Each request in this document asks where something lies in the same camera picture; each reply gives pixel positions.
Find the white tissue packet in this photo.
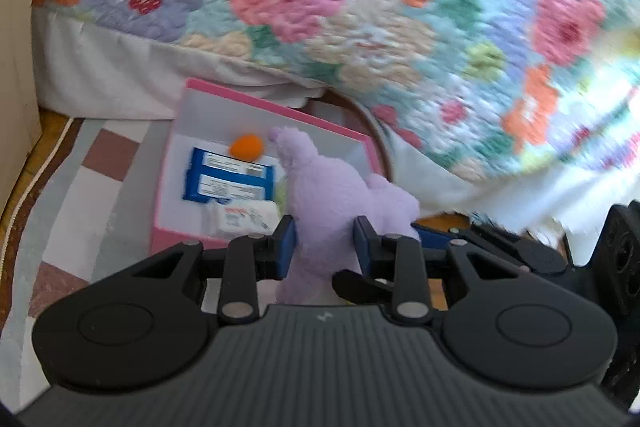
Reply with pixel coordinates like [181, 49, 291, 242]
[206, 201, 279, 238]

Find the blue wet wipes packet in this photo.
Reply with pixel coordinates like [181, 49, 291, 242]
[181, 148, 277, 204]

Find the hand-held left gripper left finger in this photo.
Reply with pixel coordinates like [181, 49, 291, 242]
[131, 216, 297, 325]

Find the floral quilted blanket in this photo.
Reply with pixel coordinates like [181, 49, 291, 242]
[30, 0, 640, 188]

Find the round brown wooden hoop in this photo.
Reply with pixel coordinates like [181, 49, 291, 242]
[305, 89, 396, 182]

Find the checkered rug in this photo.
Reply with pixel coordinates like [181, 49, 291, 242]
[0, 117, 211, 408]

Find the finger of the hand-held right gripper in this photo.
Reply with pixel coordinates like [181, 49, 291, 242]
[412, 214, 569, 276]
[332, 269, 396, 309]

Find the orange ball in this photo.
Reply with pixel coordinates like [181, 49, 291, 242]
[229, 134, 265, 159]

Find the pink cardboard box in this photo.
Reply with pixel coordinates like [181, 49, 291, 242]
[149, 78, 378, 255]

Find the light green item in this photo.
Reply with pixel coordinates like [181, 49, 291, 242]
[274, 179, 292, 215]

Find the purple plush toy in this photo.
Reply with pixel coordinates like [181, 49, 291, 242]
[267, 127, 421, 305]

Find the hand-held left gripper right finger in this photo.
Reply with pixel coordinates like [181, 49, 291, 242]
[352, 217, 534, 324]

